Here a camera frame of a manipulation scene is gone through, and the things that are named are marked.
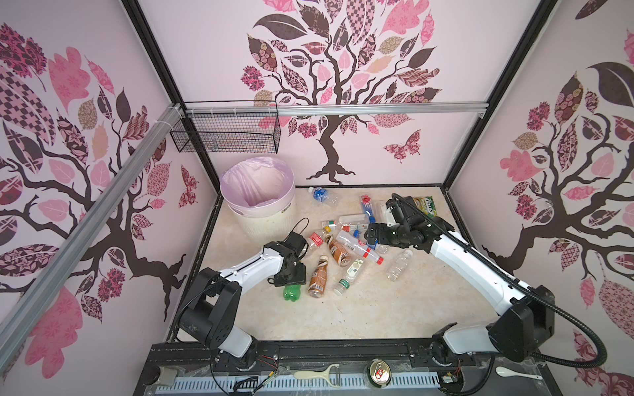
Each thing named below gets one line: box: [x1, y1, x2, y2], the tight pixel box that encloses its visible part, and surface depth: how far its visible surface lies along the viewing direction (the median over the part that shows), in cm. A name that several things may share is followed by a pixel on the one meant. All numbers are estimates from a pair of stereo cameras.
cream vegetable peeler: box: [293, 363, 341, 389], surface depth 72 cm
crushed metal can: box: [366, 358, 393, 388], surface depth 63 cm
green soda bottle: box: [283, 283, 302, 302], surface depth 85 cm
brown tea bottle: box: [307, 254, 329, 299], surface depth 86 cm
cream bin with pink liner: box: [220, 156, 296, 249], surface depth 89 cm
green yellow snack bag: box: [412, 195, 438, 219], surface depth 112 cm
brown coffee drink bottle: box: [324, 232, 352, 268], surface depth 93 cm
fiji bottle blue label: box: [360, 194, 377, 224], surface depth 109 cm
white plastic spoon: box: [495, 366, 544, 381], surface depth 72 cm
